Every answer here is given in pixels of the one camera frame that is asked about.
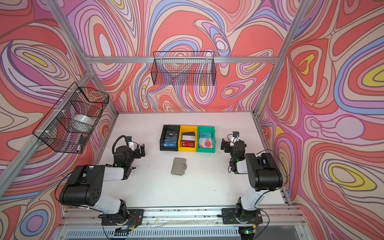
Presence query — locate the black plastic bin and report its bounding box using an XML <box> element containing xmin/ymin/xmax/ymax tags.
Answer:
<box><xmin>160</xmin><ymin>125</ymin><xmax>181</xmax><ymax>152</ymax></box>

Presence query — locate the black wire basket back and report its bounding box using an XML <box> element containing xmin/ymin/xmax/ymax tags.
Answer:
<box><xmin>151</xmin><ymin>51</ymin><xmax>217</xmax><ymax>86</ymax></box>

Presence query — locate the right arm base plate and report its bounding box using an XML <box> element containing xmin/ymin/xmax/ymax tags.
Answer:
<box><xmin>218</xmin><ymin>208</ymin><xmax>263</xmax><ymax>226</ymax></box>

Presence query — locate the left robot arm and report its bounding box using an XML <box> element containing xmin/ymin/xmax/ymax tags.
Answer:
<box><xmin>59</xmin><ymin>145</ymin><xmax>146</xmax><ymax>228</ymax></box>

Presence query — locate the green plastic bin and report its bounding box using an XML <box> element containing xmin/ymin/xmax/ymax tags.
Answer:
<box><xmin>197</xmin><ymin>126</ymin><xmax>216</xmax><ymax>154</ymax></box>

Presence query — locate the white tape roll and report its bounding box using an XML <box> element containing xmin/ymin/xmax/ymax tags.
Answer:
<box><xmin>70</xmin><ymin>114</ymin><xmax>95</xmax><ymax>133</ymax></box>

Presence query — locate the yellow plastic bin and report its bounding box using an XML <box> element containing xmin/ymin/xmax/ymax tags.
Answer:
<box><xmin>178</xmin><ymin>126</ymin><xmax>198</xmax><ymax>153</ymax></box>

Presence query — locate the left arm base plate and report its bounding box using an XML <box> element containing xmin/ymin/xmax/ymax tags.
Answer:
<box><xmin>98</xmin><ymin>209</ymin><xmax>144</xmax><ymax>227</ymax></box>

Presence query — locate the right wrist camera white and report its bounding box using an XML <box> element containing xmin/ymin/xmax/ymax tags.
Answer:
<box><xmin>233</xmin><ymin>131</ymin><xmax>240</xmax><ymax>138</ymax></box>

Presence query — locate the black wire basket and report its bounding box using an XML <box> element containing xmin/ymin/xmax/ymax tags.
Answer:
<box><xmin>33</xmin><ymin>83</ymin><xmax>110</xmax><ymax>154</ymax></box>
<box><xmin>151</xmin><ymin>51</ymin><xmax>217</xmax><ymax>86</ymax></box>

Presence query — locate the black wire basket left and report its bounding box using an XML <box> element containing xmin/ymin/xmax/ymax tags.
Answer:
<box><xmin>33</xmin><ymin>83</ymin><xmax>110</xmax><ymax>154</ymax></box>

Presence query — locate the grey card holder wallet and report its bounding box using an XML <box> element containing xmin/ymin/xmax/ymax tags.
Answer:
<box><xmin>171</xmin><ymin>158</ymin><xmax>187</xmax><ymax>176</ymax></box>

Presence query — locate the aluminium front rail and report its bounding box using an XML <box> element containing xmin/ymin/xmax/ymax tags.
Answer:
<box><xmin>53</xmin><ymin>205</ymin><xmax>313</xmax><ymax>240</ymax></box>

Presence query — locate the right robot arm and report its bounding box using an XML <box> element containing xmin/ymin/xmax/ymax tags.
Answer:
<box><xmin>218</xmin><ymin>138</ymin><xmax>283</xmax><ymax>225</ymax></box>

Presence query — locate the pink round-print card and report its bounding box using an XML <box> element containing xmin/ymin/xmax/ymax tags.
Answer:
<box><xmin>199</xmin><ymin>132</ymin><xmax>213</xmax><ymax>149</ymax></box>

